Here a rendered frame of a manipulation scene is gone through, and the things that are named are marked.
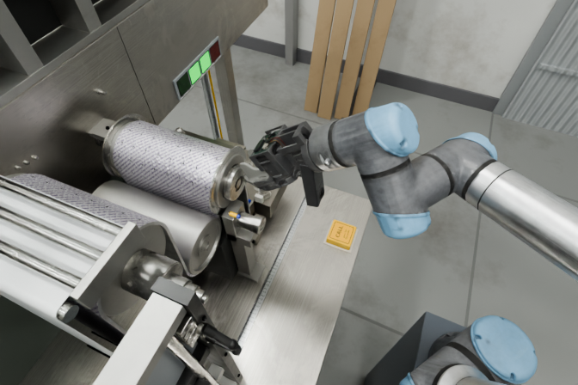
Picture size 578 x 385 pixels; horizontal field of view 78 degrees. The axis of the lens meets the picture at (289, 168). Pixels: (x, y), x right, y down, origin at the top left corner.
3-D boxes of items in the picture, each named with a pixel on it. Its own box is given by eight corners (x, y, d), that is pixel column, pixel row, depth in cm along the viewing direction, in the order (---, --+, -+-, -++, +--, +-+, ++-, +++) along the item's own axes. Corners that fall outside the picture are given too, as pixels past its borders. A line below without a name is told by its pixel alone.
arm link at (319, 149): (360, 143, 60) (347, 180, 55) (339, 149, 63) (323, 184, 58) (336, 110, 56) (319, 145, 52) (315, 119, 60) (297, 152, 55)
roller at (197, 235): (197, 284, 74) (183, 259, 65) (98, 241, 80) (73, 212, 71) (224, 235, 81) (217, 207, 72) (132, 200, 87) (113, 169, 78)
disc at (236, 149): (215, 229, 74) (206, 180, 64) (213, 228, 74) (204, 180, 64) (248, 180, 84) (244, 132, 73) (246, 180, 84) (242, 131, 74)
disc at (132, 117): (116, 191, 80) (93, 141, 70) (114, 190, 81) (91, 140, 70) (157, 149, 90) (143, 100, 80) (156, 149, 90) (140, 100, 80)
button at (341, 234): (348, 250, 102) (350, 247, 100) (325, 242, 104) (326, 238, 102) (355, 230, 106) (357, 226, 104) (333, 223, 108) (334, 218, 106)
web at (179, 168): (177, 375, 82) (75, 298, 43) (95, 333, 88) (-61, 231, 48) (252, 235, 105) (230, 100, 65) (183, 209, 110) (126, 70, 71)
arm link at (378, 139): (409, 167, 46) (387, 105, 45) (341, 180, 54) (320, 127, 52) (428, 147, 52) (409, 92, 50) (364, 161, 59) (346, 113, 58)
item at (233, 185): (229, 180, 68) (247, 159, 74) (219, 178, 69) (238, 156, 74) (230, 208, 73) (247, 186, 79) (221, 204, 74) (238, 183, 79)
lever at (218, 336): (231, 352, 45) (236, 352, 44) (199, 333, 44) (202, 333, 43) (236, 341, 46) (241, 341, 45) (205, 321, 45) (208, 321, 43)
